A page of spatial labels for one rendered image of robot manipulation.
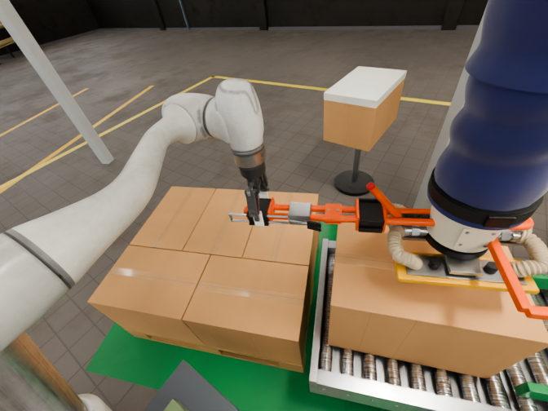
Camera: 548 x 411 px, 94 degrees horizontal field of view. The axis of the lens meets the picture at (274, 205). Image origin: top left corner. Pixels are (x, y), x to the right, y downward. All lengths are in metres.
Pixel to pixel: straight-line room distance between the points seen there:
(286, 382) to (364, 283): 1.02
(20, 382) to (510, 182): 0.97
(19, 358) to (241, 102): 0.62
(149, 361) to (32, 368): 1.48
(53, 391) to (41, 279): 0.39
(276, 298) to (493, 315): 0.86
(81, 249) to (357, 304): 0.78
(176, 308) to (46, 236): 1.18
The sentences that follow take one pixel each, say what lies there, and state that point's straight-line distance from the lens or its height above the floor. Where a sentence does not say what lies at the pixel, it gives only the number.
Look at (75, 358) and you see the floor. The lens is 2.45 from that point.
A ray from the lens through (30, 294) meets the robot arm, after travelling 0.39.
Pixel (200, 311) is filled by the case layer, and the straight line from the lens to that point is 1.47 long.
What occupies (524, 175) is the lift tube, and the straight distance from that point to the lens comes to 0.70.
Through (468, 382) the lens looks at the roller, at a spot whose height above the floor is 0.55.
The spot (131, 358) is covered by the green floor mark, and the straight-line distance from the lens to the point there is 2.21.
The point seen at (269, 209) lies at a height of 1.21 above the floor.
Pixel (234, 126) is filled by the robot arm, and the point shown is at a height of 1.53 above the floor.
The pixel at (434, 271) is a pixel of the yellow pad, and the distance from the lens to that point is 0.89.
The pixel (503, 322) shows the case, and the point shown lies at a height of 0.95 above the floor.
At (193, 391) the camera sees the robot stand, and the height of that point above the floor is 0.75.
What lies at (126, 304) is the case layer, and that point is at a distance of 1.70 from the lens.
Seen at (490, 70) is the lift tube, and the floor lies 1.61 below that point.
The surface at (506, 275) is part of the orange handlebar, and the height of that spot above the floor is 1.21.
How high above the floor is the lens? 1.80
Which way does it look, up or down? 44 degrees down
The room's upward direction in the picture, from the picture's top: 10 degrees counter-clockwise
